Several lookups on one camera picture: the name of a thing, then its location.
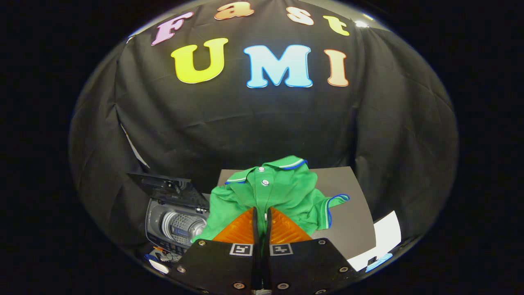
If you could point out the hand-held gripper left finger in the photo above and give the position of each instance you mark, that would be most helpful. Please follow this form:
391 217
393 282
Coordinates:
255 233

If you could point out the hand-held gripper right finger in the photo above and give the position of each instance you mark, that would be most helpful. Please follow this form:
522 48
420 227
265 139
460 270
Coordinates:
267 233

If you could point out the green polo shirt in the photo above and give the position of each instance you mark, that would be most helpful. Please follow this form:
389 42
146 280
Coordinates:
286 188

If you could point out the grey washing machine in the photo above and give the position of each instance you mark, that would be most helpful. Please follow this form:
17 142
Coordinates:
180 227

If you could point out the dark washing machine lid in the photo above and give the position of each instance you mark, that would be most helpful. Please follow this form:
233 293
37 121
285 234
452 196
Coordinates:
172 190

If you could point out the grey cabinet with dark top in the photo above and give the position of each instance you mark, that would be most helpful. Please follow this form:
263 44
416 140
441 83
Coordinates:
348 213

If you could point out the black backdrop cloth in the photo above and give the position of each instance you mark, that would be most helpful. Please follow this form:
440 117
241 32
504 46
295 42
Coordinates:
266 123

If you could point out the white board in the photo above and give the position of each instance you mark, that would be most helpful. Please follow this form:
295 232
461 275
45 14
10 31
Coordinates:
385 237

